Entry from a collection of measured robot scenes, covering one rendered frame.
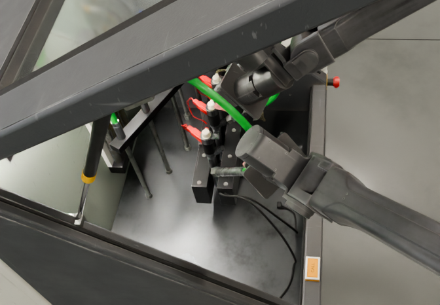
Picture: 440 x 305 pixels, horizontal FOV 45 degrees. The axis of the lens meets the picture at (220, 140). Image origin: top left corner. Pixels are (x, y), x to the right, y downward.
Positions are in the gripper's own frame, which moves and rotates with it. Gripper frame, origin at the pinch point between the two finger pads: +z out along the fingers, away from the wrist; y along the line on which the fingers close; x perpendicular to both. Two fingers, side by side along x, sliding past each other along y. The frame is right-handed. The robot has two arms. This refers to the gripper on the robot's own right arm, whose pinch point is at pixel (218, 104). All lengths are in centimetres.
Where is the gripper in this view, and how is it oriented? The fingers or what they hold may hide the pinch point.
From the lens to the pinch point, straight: 106.8
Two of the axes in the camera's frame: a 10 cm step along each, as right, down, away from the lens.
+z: -5.7, 2.2, 7.9
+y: -7.2, -6.0, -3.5
